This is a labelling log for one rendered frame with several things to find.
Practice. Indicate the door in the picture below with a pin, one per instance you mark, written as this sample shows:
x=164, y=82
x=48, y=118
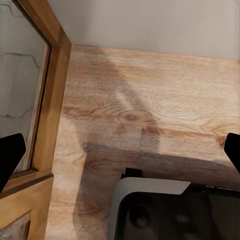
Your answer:
x=34, y=59

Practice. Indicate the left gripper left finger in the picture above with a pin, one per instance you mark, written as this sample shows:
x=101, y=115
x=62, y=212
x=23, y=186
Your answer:
x=12, y=149

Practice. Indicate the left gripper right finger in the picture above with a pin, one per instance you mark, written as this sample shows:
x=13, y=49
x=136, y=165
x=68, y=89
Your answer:
x=232, y=149

